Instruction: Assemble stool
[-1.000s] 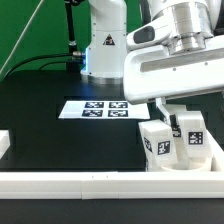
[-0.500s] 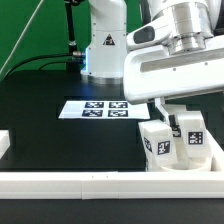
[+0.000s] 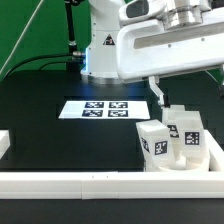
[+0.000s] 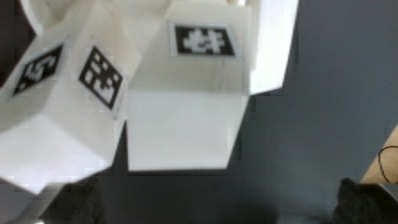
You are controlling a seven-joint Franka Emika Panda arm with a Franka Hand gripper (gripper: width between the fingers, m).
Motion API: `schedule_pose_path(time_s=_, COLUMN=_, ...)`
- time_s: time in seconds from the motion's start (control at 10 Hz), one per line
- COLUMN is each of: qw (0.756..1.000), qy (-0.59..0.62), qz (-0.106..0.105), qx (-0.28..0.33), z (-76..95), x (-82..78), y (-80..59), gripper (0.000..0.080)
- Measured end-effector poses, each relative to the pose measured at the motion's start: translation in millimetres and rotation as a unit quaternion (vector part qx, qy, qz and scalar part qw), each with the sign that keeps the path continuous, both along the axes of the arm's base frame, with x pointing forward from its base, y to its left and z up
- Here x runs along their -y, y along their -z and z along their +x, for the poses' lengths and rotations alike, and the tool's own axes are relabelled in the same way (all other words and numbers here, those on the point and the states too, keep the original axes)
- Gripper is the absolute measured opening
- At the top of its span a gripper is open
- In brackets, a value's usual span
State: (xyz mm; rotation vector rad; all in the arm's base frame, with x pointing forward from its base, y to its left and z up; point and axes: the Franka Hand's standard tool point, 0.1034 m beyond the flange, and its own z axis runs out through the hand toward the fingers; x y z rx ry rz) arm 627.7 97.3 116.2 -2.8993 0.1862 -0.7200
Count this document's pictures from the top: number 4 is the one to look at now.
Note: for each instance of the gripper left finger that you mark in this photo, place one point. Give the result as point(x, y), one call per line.
point(68, 204)

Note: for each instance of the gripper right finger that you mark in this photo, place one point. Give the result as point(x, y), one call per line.
point(367, 203)

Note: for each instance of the white stool leg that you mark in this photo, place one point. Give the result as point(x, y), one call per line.
point(189, 89)
point(63, 97)

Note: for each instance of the white U-shaped fence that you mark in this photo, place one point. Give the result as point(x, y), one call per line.
point(274, 17)

